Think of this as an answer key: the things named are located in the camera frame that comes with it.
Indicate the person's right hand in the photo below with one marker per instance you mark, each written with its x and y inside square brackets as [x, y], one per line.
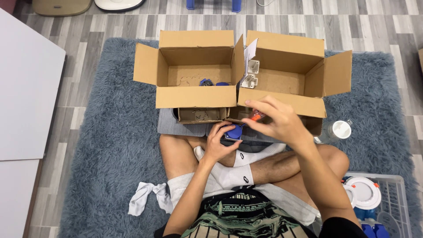
[284, 124]

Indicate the person's left hand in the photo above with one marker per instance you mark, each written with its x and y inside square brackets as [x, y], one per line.
[213, 145]

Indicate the person's right fingers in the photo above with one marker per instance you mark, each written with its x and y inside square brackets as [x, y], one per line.
[264, 103]

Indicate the blue socket housing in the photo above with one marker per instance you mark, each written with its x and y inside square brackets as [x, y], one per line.
[234, 132]

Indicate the large open cardboard box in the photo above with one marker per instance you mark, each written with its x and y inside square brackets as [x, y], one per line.
[287, 79]
[195, 96]

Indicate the blue round cap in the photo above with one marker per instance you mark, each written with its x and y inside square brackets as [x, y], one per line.
[222, 84]

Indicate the person's white sock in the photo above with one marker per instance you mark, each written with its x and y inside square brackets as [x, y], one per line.
[231, 177]
[254, 157]

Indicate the white paper sheet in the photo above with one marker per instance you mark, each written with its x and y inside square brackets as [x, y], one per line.
[251, 49]

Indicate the low cardboard box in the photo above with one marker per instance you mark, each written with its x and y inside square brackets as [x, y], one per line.
[315, 127]

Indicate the blue socket part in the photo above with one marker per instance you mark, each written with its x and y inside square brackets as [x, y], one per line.
[206, 82]

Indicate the pile of small screws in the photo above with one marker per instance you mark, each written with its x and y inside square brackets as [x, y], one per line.
[200, 114]

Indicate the person's right leg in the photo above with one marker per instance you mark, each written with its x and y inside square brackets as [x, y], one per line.
[284, 168]

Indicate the person's leg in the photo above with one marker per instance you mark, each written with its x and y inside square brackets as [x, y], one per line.
[284, 168]
[176, 153]

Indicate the small cardboard tray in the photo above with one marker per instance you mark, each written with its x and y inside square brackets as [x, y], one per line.
[185, 115]

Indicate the clear bottle with white cap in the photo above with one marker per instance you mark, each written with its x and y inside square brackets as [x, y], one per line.
[341, 129]

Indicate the person's left leg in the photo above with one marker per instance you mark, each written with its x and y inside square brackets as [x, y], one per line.
[176, 153]

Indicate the blue plastic stool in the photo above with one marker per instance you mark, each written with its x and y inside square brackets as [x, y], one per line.
[236, 5]

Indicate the person's black printed shirt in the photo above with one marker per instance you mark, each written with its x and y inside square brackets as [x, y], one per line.
[244, 215]

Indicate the person's grey shorts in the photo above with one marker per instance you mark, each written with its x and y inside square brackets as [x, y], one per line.
[185, 188]

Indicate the white round downlight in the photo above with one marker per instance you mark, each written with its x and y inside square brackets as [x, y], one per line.
[348, 196]
[363, 192]

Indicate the blue socket in basket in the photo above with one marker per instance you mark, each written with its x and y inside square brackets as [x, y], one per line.
[365, 214]
[376, 231]

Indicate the crumpled white cloth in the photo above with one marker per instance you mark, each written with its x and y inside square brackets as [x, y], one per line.
[142, 198]

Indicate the blue-grey shaggy rug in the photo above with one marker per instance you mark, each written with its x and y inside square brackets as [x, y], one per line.
[115, 148]

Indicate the white plastic basket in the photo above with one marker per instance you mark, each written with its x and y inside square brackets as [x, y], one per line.
[393, 198]

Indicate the white round appliance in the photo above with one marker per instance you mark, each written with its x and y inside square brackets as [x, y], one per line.
[119, 4]

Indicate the beige appliance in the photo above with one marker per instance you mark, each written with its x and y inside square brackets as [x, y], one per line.
[61, 6]

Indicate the white table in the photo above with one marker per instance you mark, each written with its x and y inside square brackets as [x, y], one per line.
[26, 92]

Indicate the white socket mount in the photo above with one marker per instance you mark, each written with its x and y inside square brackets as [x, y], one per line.
[249, 81]
[253, 66]

